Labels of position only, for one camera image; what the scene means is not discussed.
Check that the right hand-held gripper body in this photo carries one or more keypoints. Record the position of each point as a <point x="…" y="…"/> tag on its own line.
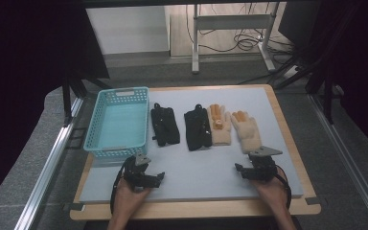
<point x="263" y="166"/>

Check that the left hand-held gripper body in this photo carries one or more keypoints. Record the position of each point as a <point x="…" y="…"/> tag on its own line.
<point x="136" y="172"/>

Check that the person's left hand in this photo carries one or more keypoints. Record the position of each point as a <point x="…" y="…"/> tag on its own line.
<point x="128" y="198"/>

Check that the person's right hand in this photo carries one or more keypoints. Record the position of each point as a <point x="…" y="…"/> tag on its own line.
<point x="272" y="193"/>

